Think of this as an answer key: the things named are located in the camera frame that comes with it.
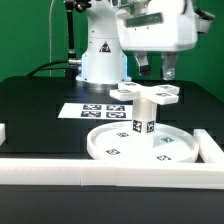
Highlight white front fence bar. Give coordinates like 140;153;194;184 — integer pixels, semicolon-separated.
0;158;224;190

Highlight white cross-shaped table base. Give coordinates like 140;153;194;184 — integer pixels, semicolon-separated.
109;82;180;105

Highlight white right fence bar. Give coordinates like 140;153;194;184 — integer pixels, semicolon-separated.
193;129;224;165

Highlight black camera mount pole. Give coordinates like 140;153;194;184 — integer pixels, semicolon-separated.
63;0;92;62

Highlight black cable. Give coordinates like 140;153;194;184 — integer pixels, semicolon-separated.
27;59;82;78

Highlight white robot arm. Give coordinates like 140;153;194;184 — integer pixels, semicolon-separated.
76;0;215;89

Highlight white round table top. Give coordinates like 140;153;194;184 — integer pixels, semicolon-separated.
87;121;199;163

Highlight white marker sheet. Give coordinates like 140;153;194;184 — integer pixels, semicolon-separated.
58;103;132;120

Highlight white fence bar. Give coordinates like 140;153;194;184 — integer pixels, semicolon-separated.
0;158;224;190
193;129;224;165

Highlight white left fence block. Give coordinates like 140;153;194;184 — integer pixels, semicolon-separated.
0;123;6;146

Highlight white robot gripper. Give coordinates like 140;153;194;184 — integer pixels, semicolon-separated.
115;0;197;81

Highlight grey thin cable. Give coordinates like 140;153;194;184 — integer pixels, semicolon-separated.
48;0;58;78

